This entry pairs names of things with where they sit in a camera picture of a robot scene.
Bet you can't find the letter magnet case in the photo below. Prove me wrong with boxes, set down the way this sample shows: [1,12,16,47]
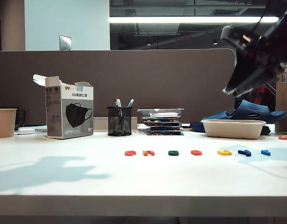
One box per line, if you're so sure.
[146,126,183,136]
[143,119,181,128]

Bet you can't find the beige pulp tray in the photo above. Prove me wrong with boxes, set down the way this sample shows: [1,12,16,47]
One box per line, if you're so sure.
[201,119,267,140]

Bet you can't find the brown desk partition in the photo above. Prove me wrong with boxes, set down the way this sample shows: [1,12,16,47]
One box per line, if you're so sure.
[0,49,235,125]

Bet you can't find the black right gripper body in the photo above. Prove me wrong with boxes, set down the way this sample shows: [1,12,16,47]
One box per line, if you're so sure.
[238,38,287,75]

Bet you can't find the clear plastic case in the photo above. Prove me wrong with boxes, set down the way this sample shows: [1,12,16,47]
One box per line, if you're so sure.
[137,108,184,120]

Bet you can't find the black and silver pen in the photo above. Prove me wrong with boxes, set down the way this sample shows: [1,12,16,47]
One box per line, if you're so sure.
[121,98,134,124]
[114,98,123,124]

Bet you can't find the navy blue foam slipper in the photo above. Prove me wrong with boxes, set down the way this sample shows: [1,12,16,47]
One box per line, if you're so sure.
[189,111,230,133]
[228,99,287,124]

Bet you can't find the brown cardboard box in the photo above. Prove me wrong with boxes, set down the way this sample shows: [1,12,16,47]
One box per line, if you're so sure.
[275,63,287,133]

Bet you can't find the brown paper cup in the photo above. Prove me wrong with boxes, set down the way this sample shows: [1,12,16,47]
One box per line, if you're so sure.
[0,108,18,139]

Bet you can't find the small white earbud case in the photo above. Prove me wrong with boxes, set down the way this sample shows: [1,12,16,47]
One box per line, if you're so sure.
[17,127,36,135]

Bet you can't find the metal wall switch plate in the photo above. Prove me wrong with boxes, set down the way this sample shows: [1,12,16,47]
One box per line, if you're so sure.
[59,35,72,51]

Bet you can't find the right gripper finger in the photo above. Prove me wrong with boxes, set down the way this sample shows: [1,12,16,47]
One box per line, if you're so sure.
[233,69,278,96]
[223,58,263,93]

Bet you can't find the black mesh pen holder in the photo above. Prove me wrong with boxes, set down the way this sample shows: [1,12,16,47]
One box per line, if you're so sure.
[106,106,133,137]

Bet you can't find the grey white face mask box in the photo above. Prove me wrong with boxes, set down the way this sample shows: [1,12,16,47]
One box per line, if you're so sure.
[33,74,94,140]

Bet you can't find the black red plaid jacket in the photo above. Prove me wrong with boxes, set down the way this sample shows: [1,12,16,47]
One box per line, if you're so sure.
[248,83,277,112]

